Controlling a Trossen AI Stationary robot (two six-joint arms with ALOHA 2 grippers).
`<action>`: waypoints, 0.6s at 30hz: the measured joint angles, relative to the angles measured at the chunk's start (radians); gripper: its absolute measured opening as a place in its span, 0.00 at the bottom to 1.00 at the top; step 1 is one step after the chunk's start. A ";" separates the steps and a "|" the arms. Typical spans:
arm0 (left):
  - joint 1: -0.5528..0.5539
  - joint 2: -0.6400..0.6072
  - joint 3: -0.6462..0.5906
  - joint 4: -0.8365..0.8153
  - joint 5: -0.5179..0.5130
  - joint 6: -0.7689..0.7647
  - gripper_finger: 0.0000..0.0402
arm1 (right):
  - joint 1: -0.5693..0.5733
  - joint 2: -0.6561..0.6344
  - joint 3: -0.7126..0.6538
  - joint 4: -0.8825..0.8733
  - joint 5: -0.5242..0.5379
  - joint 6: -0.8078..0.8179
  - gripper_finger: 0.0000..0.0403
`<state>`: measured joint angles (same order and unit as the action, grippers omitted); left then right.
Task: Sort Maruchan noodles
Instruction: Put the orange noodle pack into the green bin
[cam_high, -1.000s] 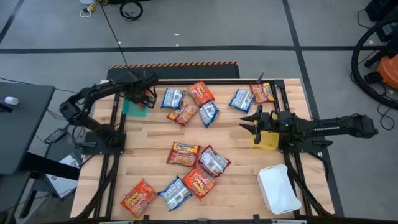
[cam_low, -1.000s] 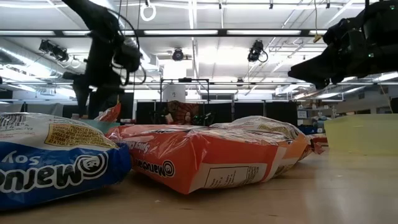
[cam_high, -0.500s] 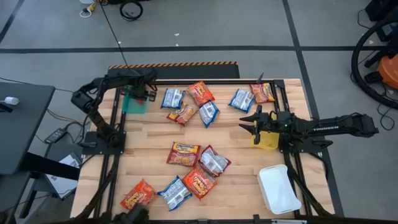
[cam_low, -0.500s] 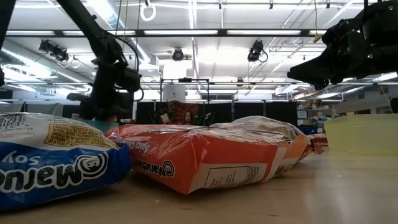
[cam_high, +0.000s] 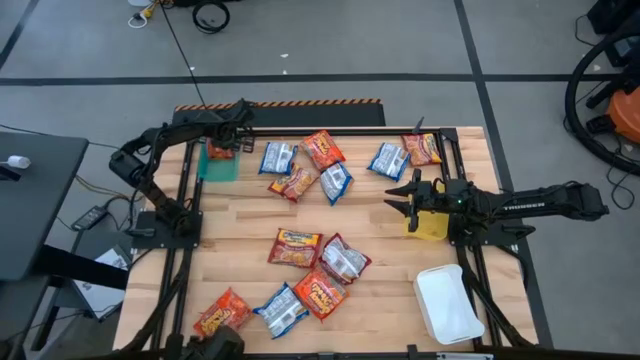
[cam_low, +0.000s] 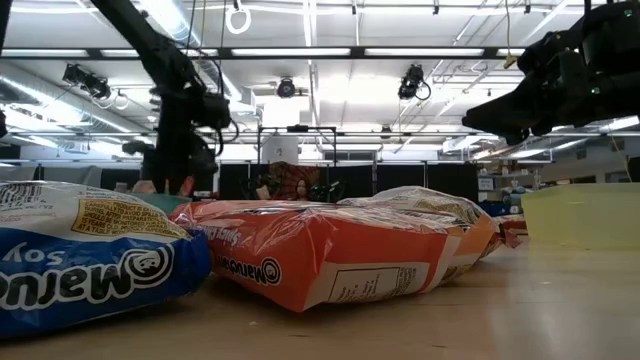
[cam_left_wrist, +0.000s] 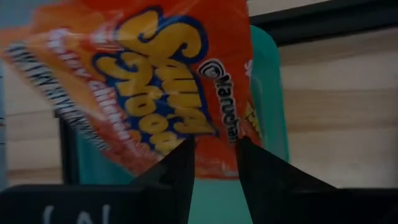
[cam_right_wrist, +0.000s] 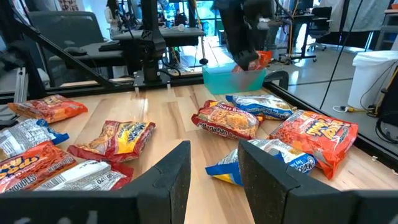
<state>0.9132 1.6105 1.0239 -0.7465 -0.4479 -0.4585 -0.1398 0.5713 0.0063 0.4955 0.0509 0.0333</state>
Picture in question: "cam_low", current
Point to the orange Maruchan noodle pack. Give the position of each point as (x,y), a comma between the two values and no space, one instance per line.
(430,205)
(144,187)

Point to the red Maruchan noodle pack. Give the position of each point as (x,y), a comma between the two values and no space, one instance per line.
(512,225)

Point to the blue soy Maruchan noodle pack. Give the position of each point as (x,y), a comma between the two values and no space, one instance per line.
(100,265)

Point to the orange spicy chicken noodle pack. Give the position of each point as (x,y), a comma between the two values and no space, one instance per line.
(320,250)

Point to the black background robot arm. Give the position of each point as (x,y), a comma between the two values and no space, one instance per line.
(326,191)

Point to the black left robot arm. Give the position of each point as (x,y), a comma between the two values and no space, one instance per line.
(150,45)

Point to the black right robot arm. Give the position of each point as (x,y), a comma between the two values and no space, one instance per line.
(615,25)

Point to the green plastic bin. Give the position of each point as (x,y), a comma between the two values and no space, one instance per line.
(162,202)

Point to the storage shelf with boxes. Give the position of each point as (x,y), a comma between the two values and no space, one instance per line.
(500,187)

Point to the blue storage bin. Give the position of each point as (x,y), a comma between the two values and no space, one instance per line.
(492,208)

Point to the red patterned object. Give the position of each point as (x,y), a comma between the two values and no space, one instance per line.
(285,177)

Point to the white box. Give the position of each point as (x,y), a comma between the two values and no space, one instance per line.
(280,149)

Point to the person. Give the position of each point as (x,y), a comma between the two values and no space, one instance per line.
(301,189)

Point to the black partition screen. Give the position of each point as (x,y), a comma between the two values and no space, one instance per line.
(400,180)

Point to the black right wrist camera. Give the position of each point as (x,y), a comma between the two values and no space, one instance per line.
(550,47)

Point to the black rig frame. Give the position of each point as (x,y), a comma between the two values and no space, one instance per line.
(225,52)

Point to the black hanging camera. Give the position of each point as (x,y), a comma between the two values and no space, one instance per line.
(286,88)
(87,80)
(411,82)

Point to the black metal stand frame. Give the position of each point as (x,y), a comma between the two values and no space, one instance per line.
(298,128)

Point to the silver ventilation duct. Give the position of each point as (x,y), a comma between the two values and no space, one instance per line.
(45,97)

